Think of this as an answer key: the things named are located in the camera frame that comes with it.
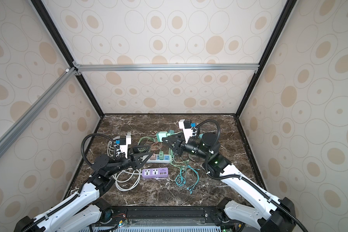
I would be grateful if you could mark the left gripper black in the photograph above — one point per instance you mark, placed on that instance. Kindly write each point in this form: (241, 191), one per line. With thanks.
(133, 161)

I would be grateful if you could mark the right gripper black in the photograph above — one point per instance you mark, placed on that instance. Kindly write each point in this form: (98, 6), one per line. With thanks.
(180, 148)

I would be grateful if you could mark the pink charger plug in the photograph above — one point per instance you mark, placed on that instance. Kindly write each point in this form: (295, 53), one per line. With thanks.
(153, 157)

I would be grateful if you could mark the green charger plug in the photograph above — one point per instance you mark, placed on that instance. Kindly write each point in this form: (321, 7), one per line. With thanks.
(161, 155)
(160, 135)

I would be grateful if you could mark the white blue power strip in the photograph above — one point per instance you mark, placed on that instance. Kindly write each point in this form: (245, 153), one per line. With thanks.
(157, 158)

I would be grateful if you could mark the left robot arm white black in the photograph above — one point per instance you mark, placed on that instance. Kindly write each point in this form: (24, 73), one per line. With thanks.
(104, 177)

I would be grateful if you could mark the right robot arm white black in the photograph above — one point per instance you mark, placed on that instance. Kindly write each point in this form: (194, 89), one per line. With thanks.
(267, 212)

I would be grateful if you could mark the purple power strip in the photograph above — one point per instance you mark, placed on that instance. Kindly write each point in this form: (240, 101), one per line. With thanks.
(155, 173)

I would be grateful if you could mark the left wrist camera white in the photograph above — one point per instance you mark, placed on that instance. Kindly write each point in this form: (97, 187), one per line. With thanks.
(121, 146)

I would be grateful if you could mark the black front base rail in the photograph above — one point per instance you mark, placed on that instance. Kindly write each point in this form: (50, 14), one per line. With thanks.
(168, 216)

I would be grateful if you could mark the silver aluminium rail back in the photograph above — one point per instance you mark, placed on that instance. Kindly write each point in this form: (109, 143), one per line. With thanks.
(168, 67)

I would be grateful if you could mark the silver aluminium rail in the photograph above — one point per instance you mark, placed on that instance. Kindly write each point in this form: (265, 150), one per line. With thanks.
(28, 117)
(168, 67)

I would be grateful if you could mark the silver aluminium rail left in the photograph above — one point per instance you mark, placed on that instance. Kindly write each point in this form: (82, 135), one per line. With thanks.
(28, 117)

